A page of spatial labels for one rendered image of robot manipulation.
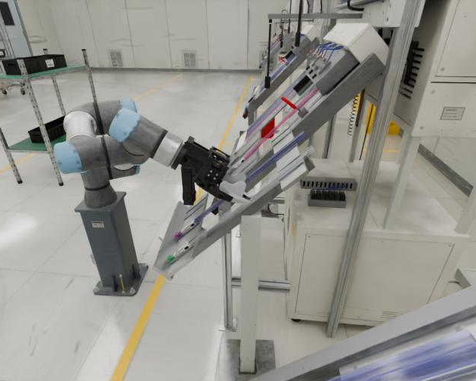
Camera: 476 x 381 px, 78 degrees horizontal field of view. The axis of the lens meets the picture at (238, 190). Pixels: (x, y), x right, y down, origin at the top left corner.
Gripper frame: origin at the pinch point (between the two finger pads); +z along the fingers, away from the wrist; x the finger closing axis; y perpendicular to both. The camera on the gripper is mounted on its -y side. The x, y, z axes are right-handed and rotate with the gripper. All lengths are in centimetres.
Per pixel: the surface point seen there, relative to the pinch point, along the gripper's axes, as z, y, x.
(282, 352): 65, -69, 18
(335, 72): 10, 37, 35
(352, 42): 8, 46, 33
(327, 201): 45, -4, 45
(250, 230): 9.9, -12.0, 7.9
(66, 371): -16, -119, 7
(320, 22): 22, 61, 171
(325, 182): 47, -2, 61
